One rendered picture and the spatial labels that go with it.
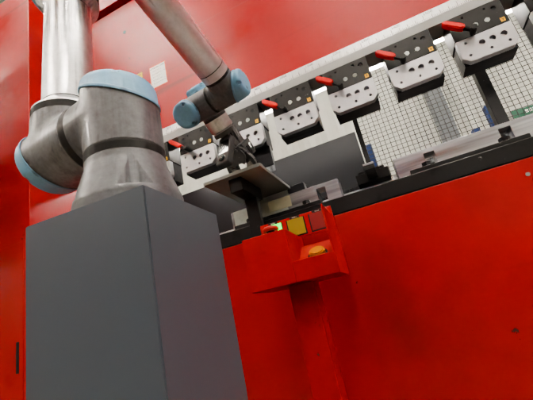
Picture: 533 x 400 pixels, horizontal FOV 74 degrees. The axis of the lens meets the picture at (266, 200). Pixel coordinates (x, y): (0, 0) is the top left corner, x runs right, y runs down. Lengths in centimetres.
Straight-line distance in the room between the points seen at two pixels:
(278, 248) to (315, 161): 103
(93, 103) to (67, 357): 33
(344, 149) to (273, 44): 61
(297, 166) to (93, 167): 137
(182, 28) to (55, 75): 30
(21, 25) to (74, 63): 137
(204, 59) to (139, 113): 40
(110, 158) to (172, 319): 23
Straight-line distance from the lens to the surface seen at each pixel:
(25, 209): 162
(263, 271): 80
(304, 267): 77
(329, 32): 139
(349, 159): 173
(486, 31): 132
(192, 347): 44
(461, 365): 99
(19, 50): 204
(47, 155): 65
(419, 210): 99
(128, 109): 55
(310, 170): 176
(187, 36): 91
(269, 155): 127
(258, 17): 155
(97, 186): 49
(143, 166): 50
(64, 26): 82
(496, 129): 119
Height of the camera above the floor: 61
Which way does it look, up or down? 18 degrees up
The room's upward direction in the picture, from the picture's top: 13 degrees counter-clockwise
